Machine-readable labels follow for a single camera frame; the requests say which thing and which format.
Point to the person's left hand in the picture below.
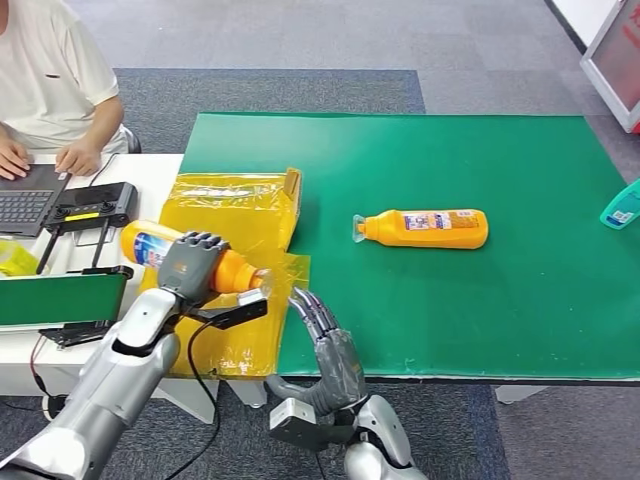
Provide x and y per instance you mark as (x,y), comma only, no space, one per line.
(78,159)

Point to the person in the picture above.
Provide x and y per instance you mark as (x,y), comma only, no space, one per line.
(45,66)

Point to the person's right hand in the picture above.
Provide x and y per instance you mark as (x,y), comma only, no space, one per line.
(10,159)

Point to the black power plug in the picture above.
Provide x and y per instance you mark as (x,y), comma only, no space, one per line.
(55,407)

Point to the orange bottle with clear cap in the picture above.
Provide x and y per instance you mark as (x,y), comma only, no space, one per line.
(145,245)
(425,230)

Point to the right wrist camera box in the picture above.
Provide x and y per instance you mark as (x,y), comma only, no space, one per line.
(295,424)

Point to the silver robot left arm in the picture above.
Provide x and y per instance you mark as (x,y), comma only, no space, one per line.
(110,384)

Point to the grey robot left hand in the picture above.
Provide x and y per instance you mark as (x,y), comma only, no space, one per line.
(192,268)

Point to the green table mat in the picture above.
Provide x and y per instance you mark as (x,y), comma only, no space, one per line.
(500,166)

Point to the black remote controller with antennas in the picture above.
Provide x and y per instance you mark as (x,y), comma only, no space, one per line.
(95,205)

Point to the green belt conveyor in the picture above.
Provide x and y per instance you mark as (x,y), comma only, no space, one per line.
(55,298)

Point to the yellow plastic bag pile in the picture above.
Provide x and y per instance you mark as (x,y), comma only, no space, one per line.
(250,212)

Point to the yellow-green plastic packet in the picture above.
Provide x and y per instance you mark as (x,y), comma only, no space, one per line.
(17,260)

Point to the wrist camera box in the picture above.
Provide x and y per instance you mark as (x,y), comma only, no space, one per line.
(295,424)
(235,310)

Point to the dark grey laptop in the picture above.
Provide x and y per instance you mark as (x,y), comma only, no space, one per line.
(25,199)

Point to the grey chair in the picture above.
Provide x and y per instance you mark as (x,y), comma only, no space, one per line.
(133,141)

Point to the teal plastic bottle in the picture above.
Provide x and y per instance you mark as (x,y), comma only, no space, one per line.
(623,208)

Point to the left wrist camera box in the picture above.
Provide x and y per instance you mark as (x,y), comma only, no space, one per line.
(235,310)

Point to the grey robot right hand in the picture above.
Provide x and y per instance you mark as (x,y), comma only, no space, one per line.
(340,371)

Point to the white framed sign board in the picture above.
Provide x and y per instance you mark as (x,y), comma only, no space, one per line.
(615,63)

